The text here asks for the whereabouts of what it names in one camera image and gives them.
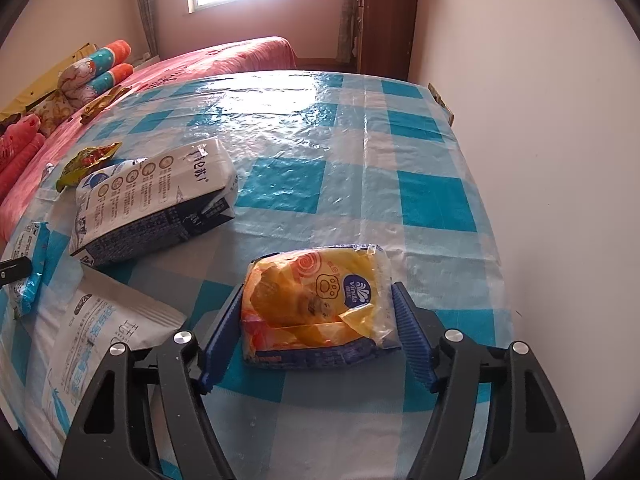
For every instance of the white blue plastic wrapper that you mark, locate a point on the white blue plastic wrapper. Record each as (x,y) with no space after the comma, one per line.
(32,255)

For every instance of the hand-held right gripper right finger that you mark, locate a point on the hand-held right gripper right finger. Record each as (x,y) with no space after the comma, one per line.
(415,345)

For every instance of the yellow blue tissue pack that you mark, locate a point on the yellow blue tissue pack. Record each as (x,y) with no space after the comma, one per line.
(310,305)

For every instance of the blue checkered plastic tablecloth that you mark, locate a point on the blue checkered plastic tablecloth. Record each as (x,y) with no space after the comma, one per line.
(350,185)

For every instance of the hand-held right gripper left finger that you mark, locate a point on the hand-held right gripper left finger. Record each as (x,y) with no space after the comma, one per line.
(220,340)

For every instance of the large white blue-print bag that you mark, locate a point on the large white blue-print bag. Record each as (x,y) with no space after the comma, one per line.
(90,330)

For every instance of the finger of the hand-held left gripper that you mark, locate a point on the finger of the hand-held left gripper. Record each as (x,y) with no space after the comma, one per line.
(15,270)

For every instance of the gold cloth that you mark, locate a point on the gold cloth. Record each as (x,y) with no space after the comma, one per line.
(105,102)

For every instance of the yellow snack wrapper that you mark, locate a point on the yellow snack wrapper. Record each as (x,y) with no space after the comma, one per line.
(87,162)

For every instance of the cartoon print rolled blanket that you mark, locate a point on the cartoon print rolled blanket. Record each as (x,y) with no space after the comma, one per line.
(95,62)
(107,82)

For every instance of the beige floral quilt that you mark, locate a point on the beige floral quilt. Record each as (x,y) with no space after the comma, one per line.
(52,112)

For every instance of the wooden cabinet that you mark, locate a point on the wooden cabinet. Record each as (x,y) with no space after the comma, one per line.
(390,25)

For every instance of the white pack with circle prints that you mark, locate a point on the white pack with circle prints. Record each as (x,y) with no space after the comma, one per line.
(150,195)

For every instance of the pink folded blanket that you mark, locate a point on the pink folded blanket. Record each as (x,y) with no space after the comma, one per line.
(20,170)
(17,135)

